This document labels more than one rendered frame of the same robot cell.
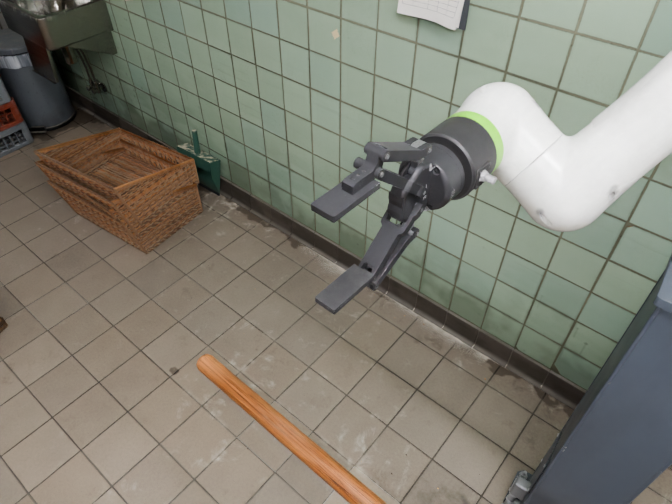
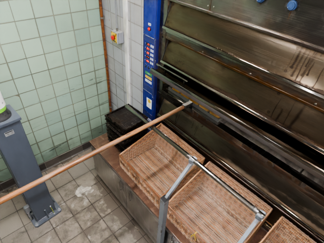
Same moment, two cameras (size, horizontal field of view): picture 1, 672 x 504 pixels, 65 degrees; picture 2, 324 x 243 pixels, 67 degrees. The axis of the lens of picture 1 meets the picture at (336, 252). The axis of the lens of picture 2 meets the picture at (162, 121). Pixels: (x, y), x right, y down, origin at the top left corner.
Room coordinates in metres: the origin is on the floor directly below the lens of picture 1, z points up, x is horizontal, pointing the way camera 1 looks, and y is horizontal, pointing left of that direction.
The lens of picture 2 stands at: (-0.65, 0.48, 2.31)
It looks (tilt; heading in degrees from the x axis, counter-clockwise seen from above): 39 degrees down; 276
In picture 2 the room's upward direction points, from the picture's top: 4 degrees clockwise
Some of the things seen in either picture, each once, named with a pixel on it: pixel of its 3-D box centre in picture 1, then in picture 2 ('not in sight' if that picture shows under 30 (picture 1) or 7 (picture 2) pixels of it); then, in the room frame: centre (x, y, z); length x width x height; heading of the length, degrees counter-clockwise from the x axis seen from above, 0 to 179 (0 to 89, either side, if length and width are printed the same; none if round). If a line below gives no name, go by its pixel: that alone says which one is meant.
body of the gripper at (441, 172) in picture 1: (418, 187); not in sight; (0.50, -0.10, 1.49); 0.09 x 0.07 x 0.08; 139
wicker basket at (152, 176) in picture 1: (120, 167); not in sight; (2.14, 1.07, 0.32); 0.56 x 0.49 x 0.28; 58
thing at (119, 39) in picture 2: not in sight; (117, 36); (0.03, -1.67, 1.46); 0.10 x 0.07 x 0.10; 140
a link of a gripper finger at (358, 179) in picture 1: (364, 168); not in sight; (0.42, -0.03, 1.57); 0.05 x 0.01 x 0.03; 139
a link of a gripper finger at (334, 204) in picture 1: (346, 195); not in sight; (0.40, -0.01, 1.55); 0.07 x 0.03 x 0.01; 139
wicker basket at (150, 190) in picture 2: not in sight; (160, 162); (-0.52, -0.91, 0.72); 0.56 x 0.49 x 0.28; 139
